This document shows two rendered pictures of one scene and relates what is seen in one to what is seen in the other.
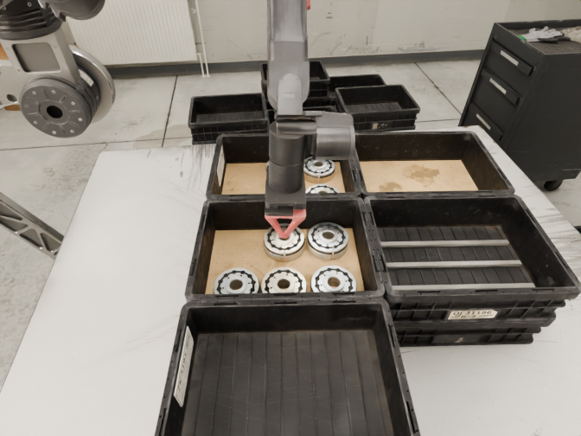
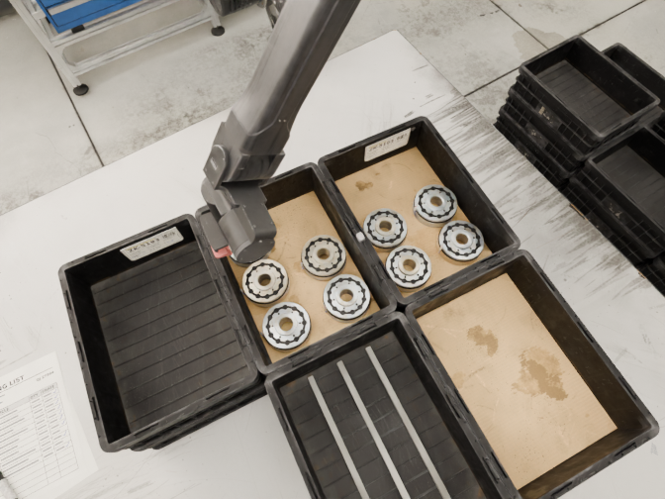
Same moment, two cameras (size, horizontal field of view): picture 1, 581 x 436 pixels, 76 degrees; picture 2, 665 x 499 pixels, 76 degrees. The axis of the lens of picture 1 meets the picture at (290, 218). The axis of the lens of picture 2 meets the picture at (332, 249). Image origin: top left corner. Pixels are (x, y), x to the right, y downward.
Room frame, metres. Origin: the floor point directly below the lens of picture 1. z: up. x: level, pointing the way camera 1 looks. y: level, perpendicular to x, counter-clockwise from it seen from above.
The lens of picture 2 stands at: (0.50, -0.35, 1.75)
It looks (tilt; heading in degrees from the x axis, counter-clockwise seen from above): 66 degrees down; 67
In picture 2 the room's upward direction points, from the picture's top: 2 degrees counter-clockwise
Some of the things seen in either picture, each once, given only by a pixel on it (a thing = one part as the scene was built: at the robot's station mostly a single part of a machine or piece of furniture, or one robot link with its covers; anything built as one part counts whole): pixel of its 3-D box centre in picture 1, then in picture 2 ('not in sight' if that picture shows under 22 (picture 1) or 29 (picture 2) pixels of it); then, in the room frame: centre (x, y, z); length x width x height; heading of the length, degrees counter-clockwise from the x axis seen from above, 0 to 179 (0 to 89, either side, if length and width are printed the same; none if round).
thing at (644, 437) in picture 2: (423, 163); (522, 366); (0.87, -0.38, 0.92); 0.40 x 0.30 x 0.02; 91
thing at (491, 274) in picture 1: (452, 256); (381, 444); (0.57, -0.39, 0.87); 0.40 x 0.30 x 0.11; 91
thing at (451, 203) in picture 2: not in sight; (435, 202); (0.93, 0.02, 0.86); 0.10 x 0.10 x 0.01
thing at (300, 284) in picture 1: (284, 285); (264, 280); (0.49, 0.02, 0.86); 0.10 x 0.10 x 0.01
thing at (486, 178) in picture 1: (418, 177); (512, 370); (0.87, -0.38, 0.87); 0.40 x 0.30 x 0.11; 91
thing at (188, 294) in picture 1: (284, 245); (291, 258); (0.56, 0.01, 0.92); 0.40 x 0.30 x 0.02; 91
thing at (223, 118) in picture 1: (233, 144); (559, 125); (1.80, 0.33, 0.37); 0.40 x 0.30 x 0.45; 97
